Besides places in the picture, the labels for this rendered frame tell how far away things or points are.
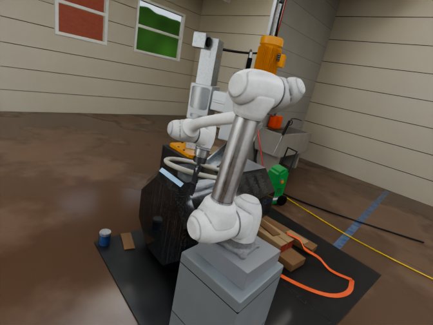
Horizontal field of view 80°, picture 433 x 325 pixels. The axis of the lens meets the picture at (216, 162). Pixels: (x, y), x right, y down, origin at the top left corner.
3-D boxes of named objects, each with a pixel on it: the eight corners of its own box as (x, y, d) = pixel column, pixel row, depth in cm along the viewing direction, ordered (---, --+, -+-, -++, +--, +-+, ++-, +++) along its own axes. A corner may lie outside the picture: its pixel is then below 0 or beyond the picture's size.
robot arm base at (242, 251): (263, 244, 140) (266, 235, 139) (243, 260, 122) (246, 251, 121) (236, 228, 150) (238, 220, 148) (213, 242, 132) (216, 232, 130)
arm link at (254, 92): (234, 246, 121) (196, 256, 107) (215, 225, 132) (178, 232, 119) (294, 79, 96) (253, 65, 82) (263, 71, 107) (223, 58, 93)
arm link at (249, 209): (261, 240, 132) (273, 202, 126) (235, 248, 121) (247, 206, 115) (241, 224, 144) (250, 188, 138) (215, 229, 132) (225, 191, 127)
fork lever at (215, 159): (229, 139, 259) (230, 135, 257) (247, 144, 253) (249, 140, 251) (198, 166, 201) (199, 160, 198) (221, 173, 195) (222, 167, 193)
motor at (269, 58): (253, 77, 291) (262, 38, 278) (280, 82, 281) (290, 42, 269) (247, 75, 265) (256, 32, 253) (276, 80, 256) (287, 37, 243)
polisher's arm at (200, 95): (182, 105, 301) (185, 83, 293) (196, 104, 331) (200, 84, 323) (241, 120, 276) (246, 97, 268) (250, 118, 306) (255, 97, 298)
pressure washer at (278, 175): (272, 195, 429) (286, 145, 402) (285, 206, 400) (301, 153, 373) (254, 195, 413) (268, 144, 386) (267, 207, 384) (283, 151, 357)
